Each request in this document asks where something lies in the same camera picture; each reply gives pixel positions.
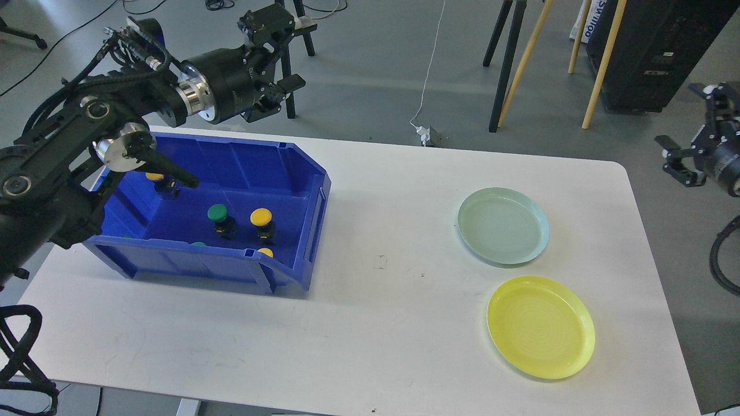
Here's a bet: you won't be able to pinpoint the wooden stand legs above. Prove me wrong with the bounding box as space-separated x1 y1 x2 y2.
568 0 628 130

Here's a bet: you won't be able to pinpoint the yellow push button front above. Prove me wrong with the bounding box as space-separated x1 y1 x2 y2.
257 247 275 258

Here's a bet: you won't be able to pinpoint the white power adapter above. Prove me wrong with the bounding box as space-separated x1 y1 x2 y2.
415 126 442 147

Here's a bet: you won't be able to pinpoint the yellow plate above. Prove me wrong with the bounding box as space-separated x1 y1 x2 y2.
486 276 595 381

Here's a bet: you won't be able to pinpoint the light green plate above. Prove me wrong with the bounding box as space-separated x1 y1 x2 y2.
457 187 550 268

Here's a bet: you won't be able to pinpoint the white cable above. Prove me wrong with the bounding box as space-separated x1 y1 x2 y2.
409 0 447 131

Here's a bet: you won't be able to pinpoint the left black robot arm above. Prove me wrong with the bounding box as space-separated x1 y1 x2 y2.
1 1 317 286

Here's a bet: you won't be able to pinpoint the yellow push button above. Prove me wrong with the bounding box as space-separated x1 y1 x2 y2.
145 173 179 200
249 207 276 245
257 247 275 258

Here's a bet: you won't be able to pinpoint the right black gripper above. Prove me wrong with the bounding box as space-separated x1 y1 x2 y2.
654 82 739 198

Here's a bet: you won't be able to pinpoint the yellow push button back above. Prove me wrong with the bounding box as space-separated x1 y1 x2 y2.
145 173 179 200

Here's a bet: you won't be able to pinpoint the black cabinet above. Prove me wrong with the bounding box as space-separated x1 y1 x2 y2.
600 1 738 113

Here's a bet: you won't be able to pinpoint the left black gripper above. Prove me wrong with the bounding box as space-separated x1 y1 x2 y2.
187 3 317 124

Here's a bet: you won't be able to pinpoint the blue plastic bin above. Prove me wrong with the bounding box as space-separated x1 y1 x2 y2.
84 132 331 294

